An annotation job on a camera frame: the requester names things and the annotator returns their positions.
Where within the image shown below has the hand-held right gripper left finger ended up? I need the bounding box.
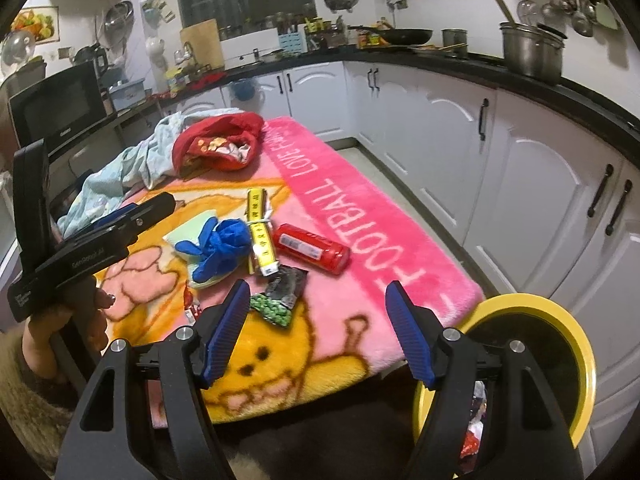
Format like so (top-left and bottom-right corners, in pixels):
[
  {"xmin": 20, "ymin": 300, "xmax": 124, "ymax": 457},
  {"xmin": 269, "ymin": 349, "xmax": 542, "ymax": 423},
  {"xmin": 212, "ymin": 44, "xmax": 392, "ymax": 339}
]
[{"xmin": 54, "ymin": 279, "xmax": 252, "ymax": 480}]

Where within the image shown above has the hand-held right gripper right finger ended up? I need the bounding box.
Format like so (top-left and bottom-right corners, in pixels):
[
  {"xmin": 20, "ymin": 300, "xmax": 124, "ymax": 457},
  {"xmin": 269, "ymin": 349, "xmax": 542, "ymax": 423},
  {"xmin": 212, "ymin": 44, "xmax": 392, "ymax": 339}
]
[{"xmin": 384, "ymin": 280, "xmax": 586, "ymax": 480}]

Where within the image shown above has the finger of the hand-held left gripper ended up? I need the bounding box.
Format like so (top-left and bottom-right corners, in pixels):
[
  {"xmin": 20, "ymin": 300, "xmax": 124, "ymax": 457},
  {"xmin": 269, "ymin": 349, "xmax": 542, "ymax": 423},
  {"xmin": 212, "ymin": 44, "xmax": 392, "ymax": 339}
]
[
  {"xmin": 115, "ymin": 192, "xmax": 177, "ymax": 237},
  {"xmin": 60, "ymin": 207, "xmax": 136, "ymax": 241}
]

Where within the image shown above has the small red white wrapper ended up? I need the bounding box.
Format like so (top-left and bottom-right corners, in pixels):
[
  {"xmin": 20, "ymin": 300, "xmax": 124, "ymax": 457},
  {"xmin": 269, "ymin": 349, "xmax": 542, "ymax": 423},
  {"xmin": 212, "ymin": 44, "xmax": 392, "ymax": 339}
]
[{"xmin": 184, "ymin": 280, "xmax": 204, "ymax": 322}]

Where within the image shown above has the light green pouch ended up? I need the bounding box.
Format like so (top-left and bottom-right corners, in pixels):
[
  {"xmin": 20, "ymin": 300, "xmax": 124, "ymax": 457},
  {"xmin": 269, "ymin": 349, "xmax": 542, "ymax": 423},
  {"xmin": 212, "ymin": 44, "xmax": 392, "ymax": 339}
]
[{"xmin": 162, "ymin": 210, "xmax": 236, "ymax": 291}]

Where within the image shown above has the green pea snack packet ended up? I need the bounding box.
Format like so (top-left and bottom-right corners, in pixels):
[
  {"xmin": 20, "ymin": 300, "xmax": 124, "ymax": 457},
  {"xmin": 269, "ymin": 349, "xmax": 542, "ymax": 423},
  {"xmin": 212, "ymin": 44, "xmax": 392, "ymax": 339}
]
[{"xmin": 249, "ymin": 266, "xmax": 308, "ymax": 330}]

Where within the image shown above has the blue rubber glove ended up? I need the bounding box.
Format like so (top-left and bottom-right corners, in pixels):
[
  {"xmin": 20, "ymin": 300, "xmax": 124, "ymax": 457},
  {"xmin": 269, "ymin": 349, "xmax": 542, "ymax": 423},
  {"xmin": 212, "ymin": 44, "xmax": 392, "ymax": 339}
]
[{"xmin": 175, "ymin": 217, "xmax": 251, "ymax": 283}]

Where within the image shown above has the clear wrapper with red print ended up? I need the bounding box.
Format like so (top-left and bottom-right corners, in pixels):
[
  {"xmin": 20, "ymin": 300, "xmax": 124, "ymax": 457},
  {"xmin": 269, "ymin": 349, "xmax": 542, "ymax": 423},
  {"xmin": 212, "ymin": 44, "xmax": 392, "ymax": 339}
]
[{"xmin": 470, "ymin": 381, "xmax": 489, "ymax": 433}]

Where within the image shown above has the red plastic bottle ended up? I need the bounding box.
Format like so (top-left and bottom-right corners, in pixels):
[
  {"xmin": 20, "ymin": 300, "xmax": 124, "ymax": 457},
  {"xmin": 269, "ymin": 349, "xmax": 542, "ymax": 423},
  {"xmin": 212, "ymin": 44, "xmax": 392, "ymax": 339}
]
[{"xmin": 272, "ymin": 223, "xmax": 351, "ymax": 276}]

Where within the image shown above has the red shiny wrapper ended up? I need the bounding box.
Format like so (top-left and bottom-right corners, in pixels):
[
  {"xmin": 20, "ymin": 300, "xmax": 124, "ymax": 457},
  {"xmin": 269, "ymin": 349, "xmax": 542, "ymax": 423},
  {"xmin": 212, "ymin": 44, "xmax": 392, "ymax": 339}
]
[{"xmin": 460, "ymin": 432, "xmax": 482, "ymax": 461}]

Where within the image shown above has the yellow rimmed black bin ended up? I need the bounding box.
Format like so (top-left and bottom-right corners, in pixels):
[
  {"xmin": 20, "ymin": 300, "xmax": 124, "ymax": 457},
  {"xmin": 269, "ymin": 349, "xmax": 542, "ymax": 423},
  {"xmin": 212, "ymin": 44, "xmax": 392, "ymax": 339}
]
[{"xmin": 412, "ymin": 292, "xmax": 598, "ymax": 461}]

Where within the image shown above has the person's left forearm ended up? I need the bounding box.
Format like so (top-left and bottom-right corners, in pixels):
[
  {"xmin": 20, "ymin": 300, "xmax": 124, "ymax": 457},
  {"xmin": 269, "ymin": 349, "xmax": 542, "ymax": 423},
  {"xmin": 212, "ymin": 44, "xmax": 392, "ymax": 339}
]
[{"xmin": 0, "ymin": 330, "xmax": 81, "ymax": 471}]

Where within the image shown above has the person's left hand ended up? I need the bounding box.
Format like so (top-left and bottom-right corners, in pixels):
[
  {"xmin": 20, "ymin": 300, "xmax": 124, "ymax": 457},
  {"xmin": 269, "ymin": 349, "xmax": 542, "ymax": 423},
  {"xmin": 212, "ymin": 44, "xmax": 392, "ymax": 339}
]
[{"xmin": 20, "ymin": 275, "xmax": 117, "ymax": 381}]

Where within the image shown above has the light blue printed cloth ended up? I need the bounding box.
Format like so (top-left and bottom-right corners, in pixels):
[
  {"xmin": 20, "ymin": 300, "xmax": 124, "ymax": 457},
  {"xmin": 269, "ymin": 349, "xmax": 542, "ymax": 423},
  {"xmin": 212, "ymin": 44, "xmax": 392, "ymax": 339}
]
[{"xmin": 57, "ymin": 107, "xmax": 241, "ymax": 238}]

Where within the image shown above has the pink printed blanket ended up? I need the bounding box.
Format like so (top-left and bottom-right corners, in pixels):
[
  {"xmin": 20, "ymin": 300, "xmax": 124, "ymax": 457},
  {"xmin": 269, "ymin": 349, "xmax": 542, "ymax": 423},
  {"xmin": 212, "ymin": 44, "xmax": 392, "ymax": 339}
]
[{"xmin": 65, "ymin": 116, "xmax": 486, "ymax": 428}]

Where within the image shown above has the red embroidered cloth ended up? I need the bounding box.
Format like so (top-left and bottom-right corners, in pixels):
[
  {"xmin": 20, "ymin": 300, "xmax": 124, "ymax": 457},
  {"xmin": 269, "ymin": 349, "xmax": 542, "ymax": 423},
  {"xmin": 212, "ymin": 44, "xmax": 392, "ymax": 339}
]
[{"xmin": 172, "ymin": 112, "xmax": 266, "ymax": 173}]

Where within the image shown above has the pale plastic container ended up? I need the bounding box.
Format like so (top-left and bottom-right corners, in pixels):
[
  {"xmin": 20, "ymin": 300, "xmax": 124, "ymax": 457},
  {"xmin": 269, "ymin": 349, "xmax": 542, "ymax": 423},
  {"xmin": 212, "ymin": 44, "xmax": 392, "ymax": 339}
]
[{"xmin": 107, "ymin": 80, "xmax": 147, "ymax": 111}]

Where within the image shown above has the black microwave oven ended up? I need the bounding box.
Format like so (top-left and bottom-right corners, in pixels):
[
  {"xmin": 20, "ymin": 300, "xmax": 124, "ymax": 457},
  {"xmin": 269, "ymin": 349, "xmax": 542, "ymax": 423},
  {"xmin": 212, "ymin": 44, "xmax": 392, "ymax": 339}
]
[{"xmin": 9, "ymin": 60, "xmax": 108, "ymax": 153}]

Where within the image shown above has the furry brown coat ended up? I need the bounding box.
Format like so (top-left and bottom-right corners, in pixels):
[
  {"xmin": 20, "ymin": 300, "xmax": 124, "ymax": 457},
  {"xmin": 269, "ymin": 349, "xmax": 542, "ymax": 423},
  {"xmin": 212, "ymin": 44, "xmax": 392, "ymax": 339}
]
[{"xmin": 220, "ymin": 440, "xmax": 283, "ymax": 480}]

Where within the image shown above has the red dish cloth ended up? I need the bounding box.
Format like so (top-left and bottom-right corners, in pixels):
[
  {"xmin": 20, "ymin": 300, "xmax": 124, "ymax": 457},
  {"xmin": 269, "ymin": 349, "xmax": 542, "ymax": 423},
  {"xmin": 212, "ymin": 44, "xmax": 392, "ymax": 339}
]
[{"xmin": 187, "ymin": 72, "xmax": 228, "ymax": 88}]

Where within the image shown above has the black kettle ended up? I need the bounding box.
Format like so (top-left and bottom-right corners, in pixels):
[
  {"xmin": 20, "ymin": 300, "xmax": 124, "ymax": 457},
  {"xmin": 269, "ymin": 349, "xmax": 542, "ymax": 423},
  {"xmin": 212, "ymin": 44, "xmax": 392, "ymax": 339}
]
[{"xmin": 75, "ymin": 45, "xmax": 108, "ymax": 76}]

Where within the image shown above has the white hanging jug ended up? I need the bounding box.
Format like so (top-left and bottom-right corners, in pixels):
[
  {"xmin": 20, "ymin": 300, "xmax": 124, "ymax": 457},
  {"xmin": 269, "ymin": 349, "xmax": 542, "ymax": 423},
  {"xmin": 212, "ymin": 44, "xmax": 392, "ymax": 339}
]
[{"xmin": 146, "ymin": 36, "xmax": 166, "ymax": 68}]

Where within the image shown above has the wooden cutting board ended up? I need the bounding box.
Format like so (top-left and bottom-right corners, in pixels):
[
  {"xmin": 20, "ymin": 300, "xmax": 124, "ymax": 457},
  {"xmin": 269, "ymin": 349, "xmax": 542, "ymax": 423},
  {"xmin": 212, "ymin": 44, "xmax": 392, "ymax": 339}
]
[{"xmin": 180, "ymin": 18, "xmax": 225, "ymax": 71}]

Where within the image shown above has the blue utensil holder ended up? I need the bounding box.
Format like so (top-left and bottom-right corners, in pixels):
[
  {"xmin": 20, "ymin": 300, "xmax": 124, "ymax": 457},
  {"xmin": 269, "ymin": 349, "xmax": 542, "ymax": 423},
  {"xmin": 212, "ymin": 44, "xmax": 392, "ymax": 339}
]
[{"xmin": 277, "ymin": 30, "xmax": 307, "ymax": 56}]

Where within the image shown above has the row of sauce bottles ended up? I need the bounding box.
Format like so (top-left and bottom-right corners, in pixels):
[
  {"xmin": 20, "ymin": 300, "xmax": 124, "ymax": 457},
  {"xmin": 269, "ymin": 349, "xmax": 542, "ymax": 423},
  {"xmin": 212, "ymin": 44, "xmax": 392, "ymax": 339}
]
[{"xmin": 300, "ymin": 15, "xmax": 396, "ymax": 51}]

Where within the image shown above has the steel mug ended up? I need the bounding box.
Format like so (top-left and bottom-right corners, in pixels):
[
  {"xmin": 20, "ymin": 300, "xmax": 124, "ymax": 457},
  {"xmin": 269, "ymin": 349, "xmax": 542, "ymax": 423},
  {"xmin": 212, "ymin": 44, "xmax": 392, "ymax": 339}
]
[{"xmin": 441, "ymin": 29, "xmax": 469, "ymax": 58}]

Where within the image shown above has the black wok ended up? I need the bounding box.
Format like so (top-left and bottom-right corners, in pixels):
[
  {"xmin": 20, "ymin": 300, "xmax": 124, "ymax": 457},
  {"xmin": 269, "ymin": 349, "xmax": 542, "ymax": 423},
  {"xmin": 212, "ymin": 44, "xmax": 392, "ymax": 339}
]
[{"xmin": 347, "ymin": 24, "xmax": 433, "ymax": 46}]

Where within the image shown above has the black kitchen countertop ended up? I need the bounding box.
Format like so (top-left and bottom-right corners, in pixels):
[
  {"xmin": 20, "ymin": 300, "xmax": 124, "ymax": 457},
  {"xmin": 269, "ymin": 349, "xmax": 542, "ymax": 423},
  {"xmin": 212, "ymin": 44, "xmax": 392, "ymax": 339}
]
[{"xmin": 115, "ymin": 42, "xmax": 640, "ymax": 161}]

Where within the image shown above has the large steel pot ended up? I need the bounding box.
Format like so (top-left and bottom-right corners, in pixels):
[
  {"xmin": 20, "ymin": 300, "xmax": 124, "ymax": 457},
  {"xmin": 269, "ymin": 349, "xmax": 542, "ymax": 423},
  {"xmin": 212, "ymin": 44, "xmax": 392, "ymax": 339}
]
[{"xmin": 500, "ymin": 22, "xmax": 551, "ymax": 83}]

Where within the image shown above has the steel pot with black lid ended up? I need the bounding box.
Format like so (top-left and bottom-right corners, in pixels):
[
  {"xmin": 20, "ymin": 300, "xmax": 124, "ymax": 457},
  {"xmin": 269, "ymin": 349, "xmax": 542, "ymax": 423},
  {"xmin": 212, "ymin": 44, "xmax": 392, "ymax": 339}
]
[{"xmin": 536, "ymin": 22, "xmax": 568, "ymax": 86}]

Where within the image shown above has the wall hanger with brushes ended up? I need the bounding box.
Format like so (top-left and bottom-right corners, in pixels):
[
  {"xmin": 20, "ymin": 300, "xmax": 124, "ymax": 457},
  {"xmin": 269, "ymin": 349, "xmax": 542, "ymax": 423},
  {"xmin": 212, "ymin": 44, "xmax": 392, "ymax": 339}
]
[{"xmin": 142, "ymin": 0, "xmax": 176, "ymax": 23}]

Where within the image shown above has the fruit wall picture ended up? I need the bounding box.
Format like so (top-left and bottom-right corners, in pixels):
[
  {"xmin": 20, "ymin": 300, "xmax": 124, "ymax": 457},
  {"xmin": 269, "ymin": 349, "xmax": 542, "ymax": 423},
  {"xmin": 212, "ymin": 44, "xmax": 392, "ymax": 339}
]
[{"xmin": 10, "ymin": 6, "xmax": 60, "ymax": 43}]

